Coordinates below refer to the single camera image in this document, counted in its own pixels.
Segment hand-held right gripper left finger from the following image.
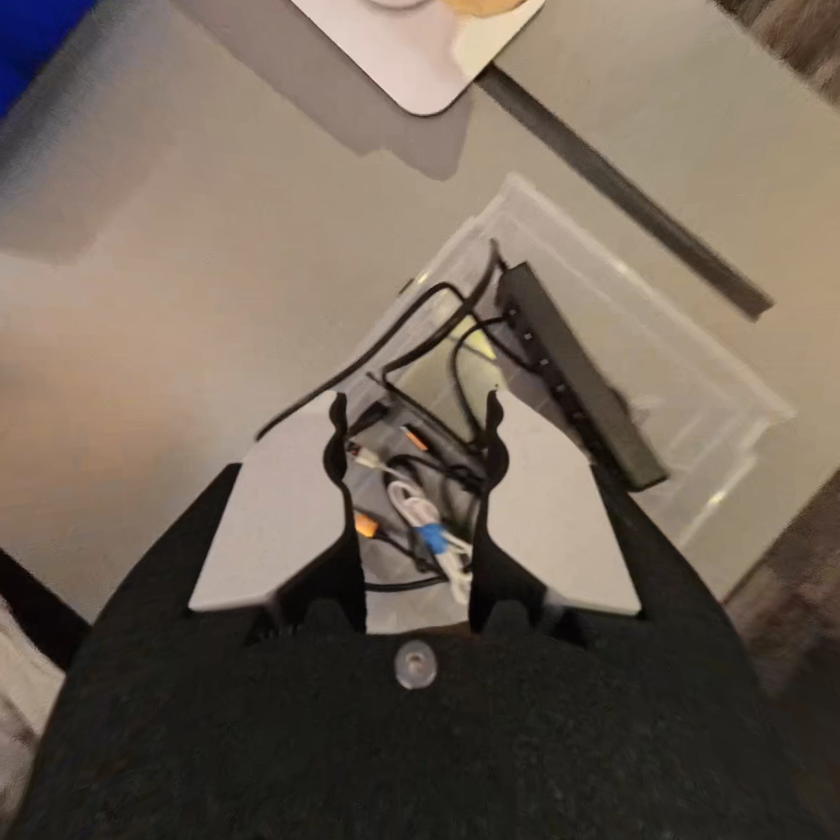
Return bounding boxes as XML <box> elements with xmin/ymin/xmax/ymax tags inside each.
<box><xmin>187</xmin><ymin>392</ymin><xmax>367</xmax><ymax>618</ymax></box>

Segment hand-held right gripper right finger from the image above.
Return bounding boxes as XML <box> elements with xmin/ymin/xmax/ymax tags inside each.
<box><xmin>469</xmin><ymin>390</ymin><xmax>644</xmax><ymax>618</ymax></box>

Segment black cable orange plugs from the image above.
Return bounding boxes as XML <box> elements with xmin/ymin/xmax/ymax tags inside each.
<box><xmin>351</xmin><ymin>423</ymin><xmax>447</xmax><ymax>592</ymax></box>

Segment white USB cable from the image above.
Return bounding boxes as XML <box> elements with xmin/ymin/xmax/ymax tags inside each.
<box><xmin>354</xmin><ymin>449</ymin><xmax>475</xmax><ymax>605</ymax></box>

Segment clear plastic bin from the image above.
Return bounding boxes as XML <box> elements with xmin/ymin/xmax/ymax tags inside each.
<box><xmin>328</xmin><ymin>172</ymin><xmax>798</xmax><ymax>624</ymax></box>

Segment thick black hub cable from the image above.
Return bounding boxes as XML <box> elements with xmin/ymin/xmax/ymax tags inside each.
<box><xmin>255</xmin><ymin>239</ymin><xmax>519</xmax><ymax>460</ymax></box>

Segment blue plastic bin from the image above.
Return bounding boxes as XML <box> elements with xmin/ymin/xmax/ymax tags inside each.
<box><xmin>0</xmin><ymin>0</ymin><xmax>99</xmax><ymax>119</ymax></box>

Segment white towel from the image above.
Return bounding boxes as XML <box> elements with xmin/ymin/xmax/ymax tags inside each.
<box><xmin>0</xmin><ymin>597</ymin><xmax>67</xmax><ymax>808</ymax></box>

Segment white folding stand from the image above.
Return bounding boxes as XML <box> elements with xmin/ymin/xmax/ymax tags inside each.
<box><xmin>289</xmin><ymin>0</ymin><xmax>549</xmax><ymax>118</ymax></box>

